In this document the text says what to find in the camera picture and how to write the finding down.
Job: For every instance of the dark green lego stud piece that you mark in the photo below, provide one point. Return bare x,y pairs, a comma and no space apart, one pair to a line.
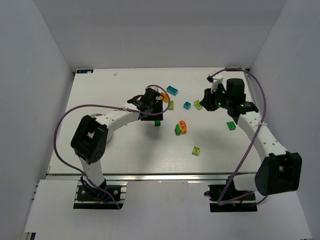
177,129

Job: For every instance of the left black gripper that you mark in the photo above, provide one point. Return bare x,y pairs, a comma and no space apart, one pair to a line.
152,110

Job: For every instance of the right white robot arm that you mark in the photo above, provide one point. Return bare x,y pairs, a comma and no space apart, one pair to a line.
280,169

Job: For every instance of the lime lego brick lower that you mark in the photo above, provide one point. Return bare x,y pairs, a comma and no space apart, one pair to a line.
196,150

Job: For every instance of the green lego brick right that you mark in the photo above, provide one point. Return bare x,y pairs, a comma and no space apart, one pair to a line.
231,125

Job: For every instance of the lime long lego brick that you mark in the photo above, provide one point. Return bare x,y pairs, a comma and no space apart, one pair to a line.
171,105

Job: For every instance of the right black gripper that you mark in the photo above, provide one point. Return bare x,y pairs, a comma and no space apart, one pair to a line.
208,100

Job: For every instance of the blue long lego brick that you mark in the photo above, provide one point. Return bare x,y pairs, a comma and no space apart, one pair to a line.
172,90

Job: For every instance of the small dark green lego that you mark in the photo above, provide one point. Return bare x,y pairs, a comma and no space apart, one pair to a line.
157,123

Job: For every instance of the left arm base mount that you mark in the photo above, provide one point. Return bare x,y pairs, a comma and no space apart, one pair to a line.
85,200

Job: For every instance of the left blue corner label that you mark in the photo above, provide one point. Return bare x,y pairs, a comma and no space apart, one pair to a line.
84,71

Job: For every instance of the aluminium front rail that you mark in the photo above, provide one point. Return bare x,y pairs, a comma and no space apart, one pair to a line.
146,177

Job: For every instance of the small blue lego brick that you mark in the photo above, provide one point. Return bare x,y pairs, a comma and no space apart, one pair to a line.
187,105

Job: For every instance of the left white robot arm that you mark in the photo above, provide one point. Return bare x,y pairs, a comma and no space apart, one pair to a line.
90,151

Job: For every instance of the orange long lego brick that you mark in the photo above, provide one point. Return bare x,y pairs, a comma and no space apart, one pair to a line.
164,97

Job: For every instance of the white divided round container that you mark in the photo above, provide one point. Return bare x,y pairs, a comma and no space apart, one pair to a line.
101,127

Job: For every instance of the orange yellow lego piece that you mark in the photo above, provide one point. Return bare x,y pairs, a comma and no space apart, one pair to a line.
182,126

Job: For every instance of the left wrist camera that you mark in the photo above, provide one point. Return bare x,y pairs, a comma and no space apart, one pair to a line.
156,89

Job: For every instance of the lime lego brick upper right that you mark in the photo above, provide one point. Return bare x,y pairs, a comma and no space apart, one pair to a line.
197,105

